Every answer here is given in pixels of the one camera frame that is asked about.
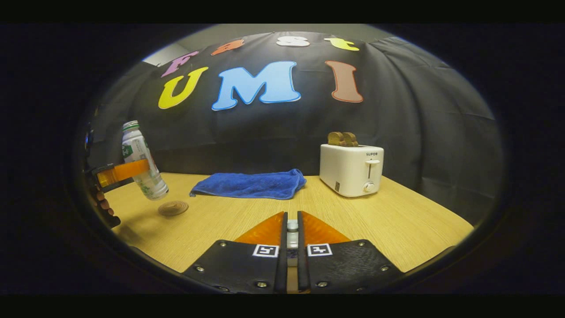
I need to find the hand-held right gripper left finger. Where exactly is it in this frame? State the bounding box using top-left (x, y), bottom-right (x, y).
top-left (182, 211), bottom-right (289, 295)

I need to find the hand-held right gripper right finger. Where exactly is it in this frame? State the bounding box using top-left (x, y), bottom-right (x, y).
top-left (297, 211), bottom-right (405, 295)

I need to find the white green-label water bottle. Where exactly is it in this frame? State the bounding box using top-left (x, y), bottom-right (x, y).
top-left (121, 120), bottom-right (170, 201)

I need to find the round wooden coaster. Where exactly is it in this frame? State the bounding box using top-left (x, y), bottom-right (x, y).
top-left (158, 201), bottom-right (189, 217)

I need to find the blue towel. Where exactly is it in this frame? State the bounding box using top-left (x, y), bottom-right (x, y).
top-left (189, 168), bottom-right (307, 201)

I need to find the white toaster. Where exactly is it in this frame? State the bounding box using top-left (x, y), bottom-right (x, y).
top-left (319, 144), bottom-right (384, 198)

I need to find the black backdrop cloth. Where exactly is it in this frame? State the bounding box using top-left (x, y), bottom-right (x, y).
top-left (88, 32), bottom-right (504, 221)

